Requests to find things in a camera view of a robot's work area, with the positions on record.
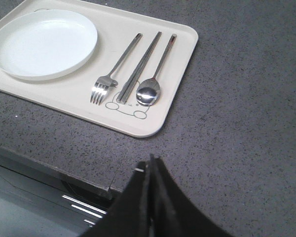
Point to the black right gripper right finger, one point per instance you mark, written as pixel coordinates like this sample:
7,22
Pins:
171,212

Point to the beige rabbit serving tray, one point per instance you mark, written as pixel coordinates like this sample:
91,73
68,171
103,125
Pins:
116,28

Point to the silver metal spoon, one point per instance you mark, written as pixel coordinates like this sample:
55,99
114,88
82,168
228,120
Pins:
149,90

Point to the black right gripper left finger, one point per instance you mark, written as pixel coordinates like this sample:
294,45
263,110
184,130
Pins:
129,214

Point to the silver metal fork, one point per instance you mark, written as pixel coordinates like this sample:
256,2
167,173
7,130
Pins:
103,83

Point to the silver chopstick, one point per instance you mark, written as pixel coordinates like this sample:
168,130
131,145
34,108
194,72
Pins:
141,70
138,67

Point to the white round plate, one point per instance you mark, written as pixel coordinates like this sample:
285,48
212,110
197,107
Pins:
46,44

